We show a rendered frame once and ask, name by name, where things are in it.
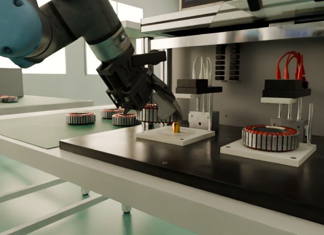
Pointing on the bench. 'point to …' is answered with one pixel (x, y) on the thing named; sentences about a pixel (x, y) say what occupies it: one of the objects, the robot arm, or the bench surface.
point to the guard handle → (254, 2)
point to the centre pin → (176, 127)
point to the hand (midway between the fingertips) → (160, 112)
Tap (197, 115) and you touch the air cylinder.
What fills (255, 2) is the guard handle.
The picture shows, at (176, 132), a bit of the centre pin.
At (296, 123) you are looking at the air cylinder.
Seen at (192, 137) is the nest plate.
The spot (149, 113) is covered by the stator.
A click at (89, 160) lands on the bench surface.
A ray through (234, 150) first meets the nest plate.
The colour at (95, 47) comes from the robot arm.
